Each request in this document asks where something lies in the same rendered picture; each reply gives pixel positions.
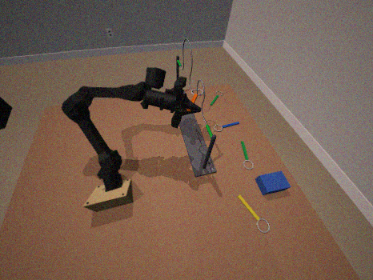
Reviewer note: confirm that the orange bar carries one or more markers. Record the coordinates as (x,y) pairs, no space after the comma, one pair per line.
(194,97)

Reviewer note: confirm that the blue block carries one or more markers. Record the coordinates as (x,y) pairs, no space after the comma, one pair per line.
(271,183)

